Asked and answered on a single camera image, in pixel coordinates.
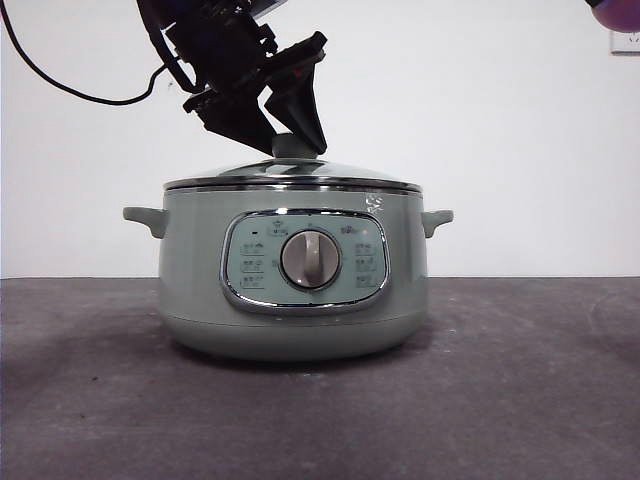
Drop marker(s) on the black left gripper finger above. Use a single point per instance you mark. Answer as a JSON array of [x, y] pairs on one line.
[[245, 127], [305, 110]]

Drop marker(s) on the glass lid with green knob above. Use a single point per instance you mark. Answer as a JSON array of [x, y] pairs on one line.
[[292, 147]]

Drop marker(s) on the brown egg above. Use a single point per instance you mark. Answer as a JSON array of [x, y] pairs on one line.
[[620, 15]]

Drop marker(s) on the green electric cooking pot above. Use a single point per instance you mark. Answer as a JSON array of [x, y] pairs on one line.
[[200, 280]]

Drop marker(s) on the white wall socket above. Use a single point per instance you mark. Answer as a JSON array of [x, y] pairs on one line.
[[627, 44]]

